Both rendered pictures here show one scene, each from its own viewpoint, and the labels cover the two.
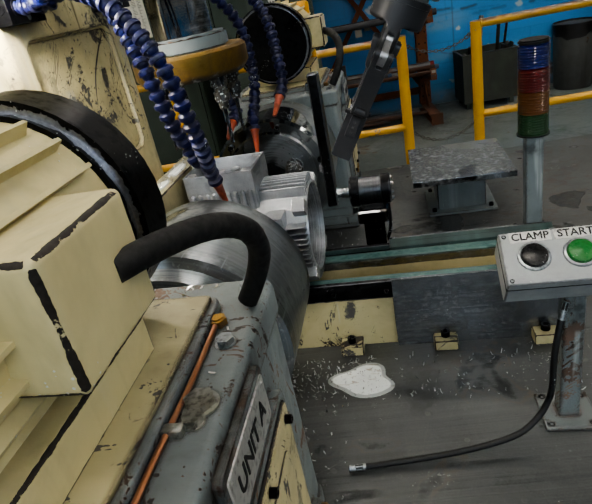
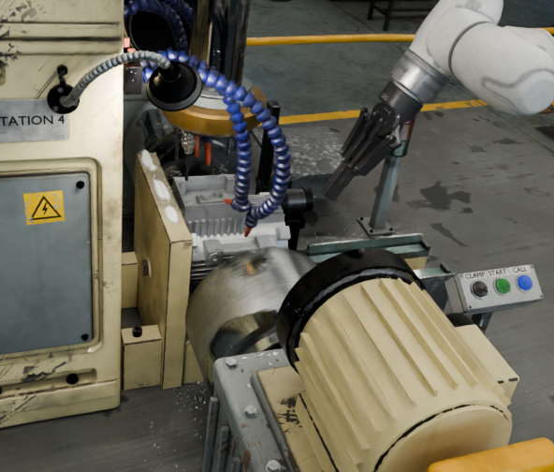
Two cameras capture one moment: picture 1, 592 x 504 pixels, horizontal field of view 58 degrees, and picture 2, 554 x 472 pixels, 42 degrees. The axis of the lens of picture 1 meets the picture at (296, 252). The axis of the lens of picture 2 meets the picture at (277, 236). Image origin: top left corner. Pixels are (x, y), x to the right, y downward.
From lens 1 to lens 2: 80 cm
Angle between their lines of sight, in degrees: 34
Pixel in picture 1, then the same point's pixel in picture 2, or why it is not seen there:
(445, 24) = not seen: outside the picture
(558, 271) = (492, 299)
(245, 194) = (238, 220)
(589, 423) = not seen: hidden behind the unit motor
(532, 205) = (383, 206)
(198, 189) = (196, 214)
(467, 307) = not seen: hidden behind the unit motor
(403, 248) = (319, 254)
